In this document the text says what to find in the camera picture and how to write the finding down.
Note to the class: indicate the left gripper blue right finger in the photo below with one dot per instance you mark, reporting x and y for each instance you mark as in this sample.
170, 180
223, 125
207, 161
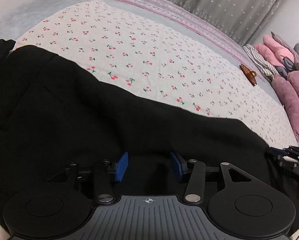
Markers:
179, 165

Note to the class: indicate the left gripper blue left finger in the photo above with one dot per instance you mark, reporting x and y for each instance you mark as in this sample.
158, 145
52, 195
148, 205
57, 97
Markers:
121, 167

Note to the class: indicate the black pants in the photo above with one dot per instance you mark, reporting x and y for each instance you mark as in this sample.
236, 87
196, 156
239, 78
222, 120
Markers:
62, 131

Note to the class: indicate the mauve folded quilt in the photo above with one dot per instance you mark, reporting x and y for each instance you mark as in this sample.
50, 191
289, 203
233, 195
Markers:
287, 89

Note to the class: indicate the striped folded cloth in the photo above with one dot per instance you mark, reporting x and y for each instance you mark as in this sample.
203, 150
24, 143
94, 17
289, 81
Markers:
266, 69

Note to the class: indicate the brown hair claw clip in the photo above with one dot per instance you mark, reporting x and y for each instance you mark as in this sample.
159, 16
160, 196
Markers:
249, 74

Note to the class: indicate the pink and grey folded clothes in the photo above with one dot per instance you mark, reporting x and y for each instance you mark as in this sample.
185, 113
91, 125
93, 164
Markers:
280, 57

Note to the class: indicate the cherry print bed sheet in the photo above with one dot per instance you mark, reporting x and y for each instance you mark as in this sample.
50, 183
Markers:
158, 63

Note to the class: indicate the pink striped blanket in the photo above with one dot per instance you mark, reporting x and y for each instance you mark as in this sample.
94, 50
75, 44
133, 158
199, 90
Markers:
197, 25

